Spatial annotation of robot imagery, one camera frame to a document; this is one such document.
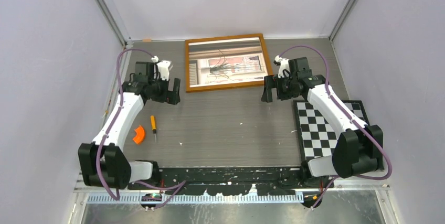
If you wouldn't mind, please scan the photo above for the wooden picture frame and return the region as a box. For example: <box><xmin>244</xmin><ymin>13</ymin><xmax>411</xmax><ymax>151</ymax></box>
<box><xmin>185</xmin><ymin>34</ymin><xmax>273</xmax><ymax>93</ymax></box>

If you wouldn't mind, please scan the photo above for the black white checkerboard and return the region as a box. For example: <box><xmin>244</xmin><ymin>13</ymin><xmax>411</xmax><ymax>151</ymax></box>
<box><xmin>293</xmin><ymin>100</ymin><xmax>384</xmax><ymax>178</ymax></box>

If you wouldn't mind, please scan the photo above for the orange curved plastic piece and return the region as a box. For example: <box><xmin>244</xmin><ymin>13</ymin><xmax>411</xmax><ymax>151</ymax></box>
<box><xmin>133</xmin><ymin>125</ymin><xmax>146</xmax><ymax>145</ymax></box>

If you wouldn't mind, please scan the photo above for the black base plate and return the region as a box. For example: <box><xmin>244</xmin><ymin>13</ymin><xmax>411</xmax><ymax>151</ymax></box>
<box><xmin>128</xmin><ymin>166</ymin><xmax>330</xmax><ymax>196</ymax></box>

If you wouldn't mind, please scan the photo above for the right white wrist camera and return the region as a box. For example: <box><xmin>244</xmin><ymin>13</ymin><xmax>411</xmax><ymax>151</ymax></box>
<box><xmin>274</xmin><ymin>55</ymin><xmax>291</xmax><ymax>79</ymax></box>

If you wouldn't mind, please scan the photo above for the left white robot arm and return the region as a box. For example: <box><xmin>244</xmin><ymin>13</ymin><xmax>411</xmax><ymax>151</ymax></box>
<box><xmin>78</xmin><ymin>60</ymin><xmax>181</xmax><ymax>189</ymax></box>

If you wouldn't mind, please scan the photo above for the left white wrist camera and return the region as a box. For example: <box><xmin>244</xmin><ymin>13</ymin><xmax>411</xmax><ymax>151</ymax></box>
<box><xmin>151</xmin><ymin>56</ymin><xmax>173</xmax><ymax>81</ymax></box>

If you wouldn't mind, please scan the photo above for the aluminium rail front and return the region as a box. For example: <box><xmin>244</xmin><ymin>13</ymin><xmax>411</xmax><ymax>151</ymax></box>
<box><xmin>73</xmin><ymin>170</ymin><xmax>391</xmax><ymax>205</ymax></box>

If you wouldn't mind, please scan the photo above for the orange handled screwdriver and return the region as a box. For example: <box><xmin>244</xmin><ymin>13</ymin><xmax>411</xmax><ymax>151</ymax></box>
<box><xmin>150</xmin><ymin>115</ymin><xmax>157</xmax><ymax>143</ymax></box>

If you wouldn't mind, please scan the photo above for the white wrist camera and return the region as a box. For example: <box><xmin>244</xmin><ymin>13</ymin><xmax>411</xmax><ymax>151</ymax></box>
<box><xmin>151</xmin><ymin>56</ymin><xmax>173</xmax><ymax>81</ymax></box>
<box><xmin>274</xmin><ymin>55</ymin><xmax>291</xmax><ymax>79</ymax></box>

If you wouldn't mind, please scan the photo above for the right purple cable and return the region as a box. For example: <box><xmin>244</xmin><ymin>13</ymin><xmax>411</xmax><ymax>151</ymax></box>
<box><xmin>279</xmin><ymin>45</ymin><xmax>394</xmax><ymax>210</ymax></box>

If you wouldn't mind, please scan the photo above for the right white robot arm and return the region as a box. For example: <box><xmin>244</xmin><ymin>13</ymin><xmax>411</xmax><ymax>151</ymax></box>
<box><xmin>261</xmin><ymin>56</ymin><xmax>384</xmax><ymax>188</ymax></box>

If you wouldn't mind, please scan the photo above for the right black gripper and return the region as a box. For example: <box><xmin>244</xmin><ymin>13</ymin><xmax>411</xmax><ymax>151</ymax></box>
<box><xmin>262</xmin><ymin>73</ymin><xmax>299</xmax><ymax>102</ymax></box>

